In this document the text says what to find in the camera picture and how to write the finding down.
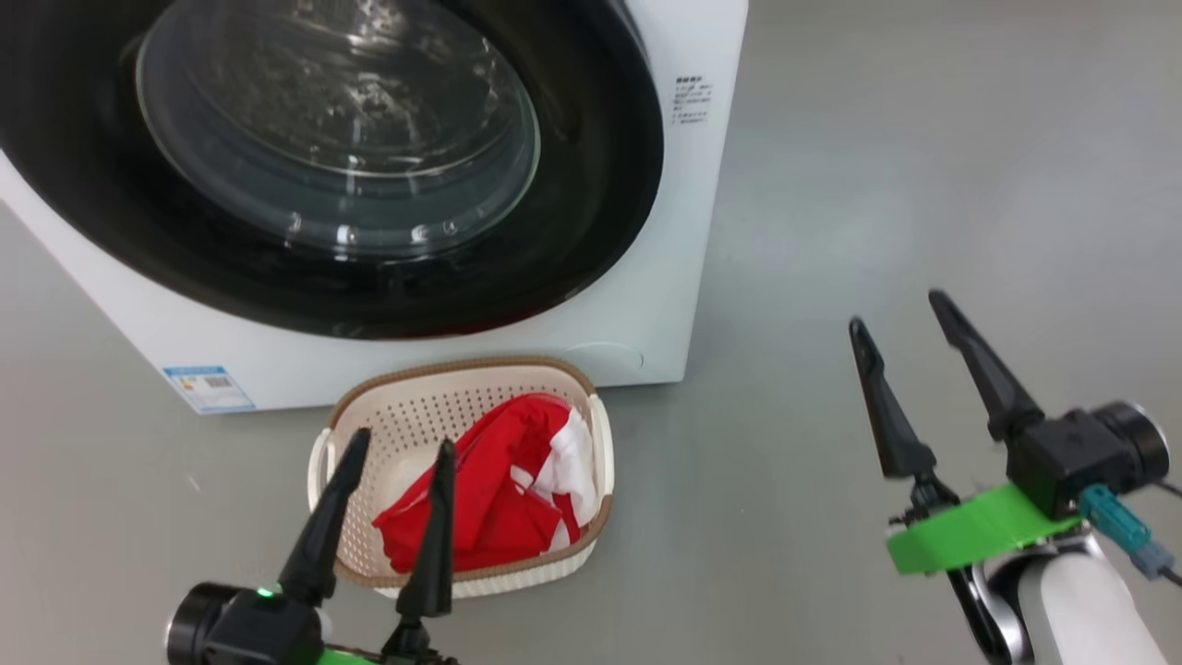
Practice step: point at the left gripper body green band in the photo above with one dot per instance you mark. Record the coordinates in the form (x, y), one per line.
(416, 651)

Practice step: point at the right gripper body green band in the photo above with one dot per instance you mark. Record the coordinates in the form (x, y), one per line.
(970, 536)

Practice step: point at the red and white garment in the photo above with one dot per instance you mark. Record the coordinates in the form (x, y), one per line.
(526, 453)

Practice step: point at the blue energy label sticker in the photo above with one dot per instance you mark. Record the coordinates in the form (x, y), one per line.
(210, 389)

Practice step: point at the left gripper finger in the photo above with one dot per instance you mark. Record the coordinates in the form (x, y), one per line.
(432, 554)
(323, 536)

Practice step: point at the round drain filter cover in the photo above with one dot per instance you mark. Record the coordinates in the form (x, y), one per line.
(605, 360)

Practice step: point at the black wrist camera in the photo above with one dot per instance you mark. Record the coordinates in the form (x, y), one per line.
(1080, 453)
(249, 628)

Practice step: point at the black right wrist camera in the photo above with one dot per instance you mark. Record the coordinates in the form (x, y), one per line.
(1080, 453)

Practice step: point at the white front-load washing machine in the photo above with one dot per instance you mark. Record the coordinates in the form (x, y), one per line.
(646, 277)

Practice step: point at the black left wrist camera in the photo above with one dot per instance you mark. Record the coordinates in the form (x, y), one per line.
(249, 628)

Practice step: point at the cream perforated laundry basket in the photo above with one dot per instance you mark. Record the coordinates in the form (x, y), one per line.
(397, 425)

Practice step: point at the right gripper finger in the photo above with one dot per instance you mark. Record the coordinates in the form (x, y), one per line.
(997, 388)
(896, 425)

